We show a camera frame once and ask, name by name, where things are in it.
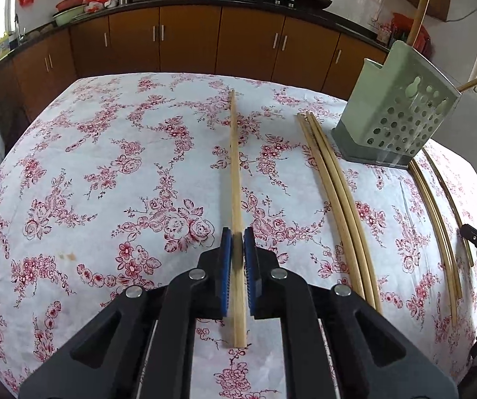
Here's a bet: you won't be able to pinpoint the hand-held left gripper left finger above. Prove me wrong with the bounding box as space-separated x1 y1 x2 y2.
18 226 233 399

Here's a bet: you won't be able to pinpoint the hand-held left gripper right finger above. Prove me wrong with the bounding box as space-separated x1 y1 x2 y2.
243 226 459 399

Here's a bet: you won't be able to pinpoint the green perforated utensil holder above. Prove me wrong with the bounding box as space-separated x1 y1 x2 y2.
332 39 461 170

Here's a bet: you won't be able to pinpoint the red floral tablecloth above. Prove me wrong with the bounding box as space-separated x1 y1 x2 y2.
0 72 477 399

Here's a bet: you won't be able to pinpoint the cluster of condiment bottles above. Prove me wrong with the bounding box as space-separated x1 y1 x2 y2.
377 12 433 58

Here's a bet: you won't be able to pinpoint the wooden base cabinets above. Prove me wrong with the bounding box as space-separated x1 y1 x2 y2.
0 2 389 122

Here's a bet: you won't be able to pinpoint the black kitchen countertop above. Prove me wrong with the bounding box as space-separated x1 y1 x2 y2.
0 0 391 76

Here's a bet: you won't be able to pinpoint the red and white plastic bags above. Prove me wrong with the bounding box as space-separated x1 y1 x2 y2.
84 0 119 14

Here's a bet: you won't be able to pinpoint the green basin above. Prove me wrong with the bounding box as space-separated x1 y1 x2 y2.
53 6 88 26

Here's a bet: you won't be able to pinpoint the steel faucet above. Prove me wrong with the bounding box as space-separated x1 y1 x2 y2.
13 14 26 45

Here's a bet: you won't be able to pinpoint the wall cable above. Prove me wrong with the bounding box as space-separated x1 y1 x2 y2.
446 2 477 23

